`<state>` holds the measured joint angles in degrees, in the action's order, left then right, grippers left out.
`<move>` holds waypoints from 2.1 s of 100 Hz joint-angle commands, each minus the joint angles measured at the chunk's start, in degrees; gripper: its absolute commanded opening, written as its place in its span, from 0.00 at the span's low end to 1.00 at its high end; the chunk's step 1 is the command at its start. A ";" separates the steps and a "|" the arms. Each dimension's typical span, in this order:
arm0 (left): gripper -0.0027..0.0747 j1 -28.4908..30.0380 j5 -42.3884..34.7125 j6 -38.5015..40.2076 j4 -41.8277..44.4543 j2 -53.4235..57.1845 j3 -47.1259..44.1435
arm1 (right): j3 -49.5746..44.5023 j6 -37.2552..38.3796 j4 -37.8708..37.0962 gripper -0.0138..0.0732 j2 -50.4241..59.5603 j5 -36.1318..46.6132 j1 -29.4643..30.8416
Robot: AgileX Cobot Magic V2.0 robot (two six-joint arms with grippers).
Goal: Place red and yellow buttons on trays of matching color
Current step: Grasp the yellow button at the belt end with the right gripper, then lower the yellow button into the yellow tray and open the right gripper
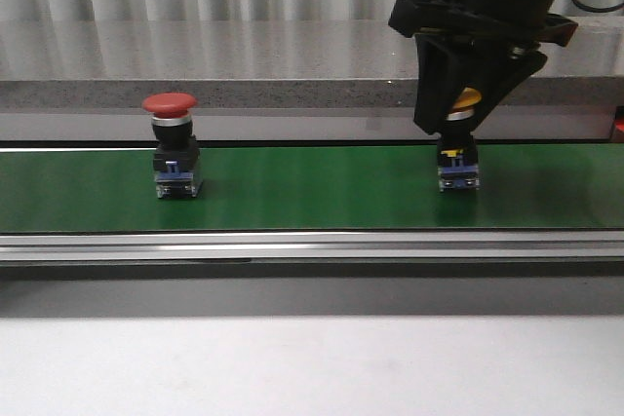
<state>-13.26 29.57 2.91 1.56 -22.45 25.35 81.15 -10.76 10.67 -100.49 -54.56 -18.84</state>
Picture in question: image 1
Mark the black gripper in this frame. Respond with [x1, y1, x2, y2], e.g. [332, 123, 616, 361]
[388, 0, 577, 134]

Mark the yellow mushroom push button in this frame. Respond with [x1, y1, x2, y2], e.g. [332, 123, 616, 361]
[437, 88, 482, 192]

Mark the red mushroom push button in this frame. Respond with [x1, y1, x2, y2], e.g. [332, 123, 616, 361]
[142, 93, 203, 199]

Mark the grey stone slab right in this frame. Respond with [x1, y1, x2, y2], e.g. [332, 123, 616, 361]
[502, 17, 623, 107]

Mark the grey stone slab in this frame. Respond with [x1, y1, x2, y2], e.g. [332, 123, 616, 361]
[1, 20, 417, 112]
[502, 17, 623, 107]

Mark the green conveyor belt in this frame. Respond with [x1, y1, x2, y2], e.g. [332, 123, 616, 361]
[1, 143, 623, 233]

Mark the grey stone slab left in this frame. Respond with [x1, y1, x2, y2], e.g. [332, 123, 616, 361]
[1, 20, 417, 112]

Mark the aluminium conveyor side rail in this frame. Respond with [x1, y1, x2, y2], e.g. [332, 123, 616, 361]
[1, 229, 623, 267]

